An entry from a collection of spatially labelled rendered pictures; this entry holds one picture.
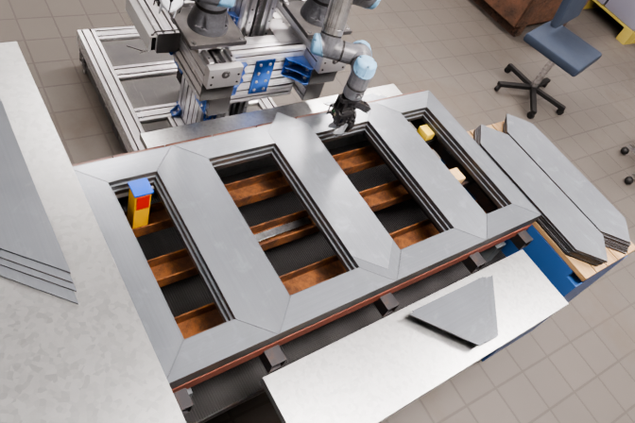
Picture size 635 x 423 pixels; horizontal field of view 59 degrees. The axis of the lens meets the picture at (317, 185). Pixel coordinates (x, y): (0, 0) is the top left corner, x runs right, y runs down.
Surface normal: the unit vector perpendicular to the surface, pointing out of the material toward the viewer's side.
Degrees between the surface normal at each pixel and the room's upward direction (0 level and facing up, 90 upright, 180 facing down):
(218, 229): 0
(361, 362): 0
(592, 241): 0
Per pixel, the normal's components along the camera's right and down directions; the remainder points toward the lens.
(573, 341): 0.29, -0.63
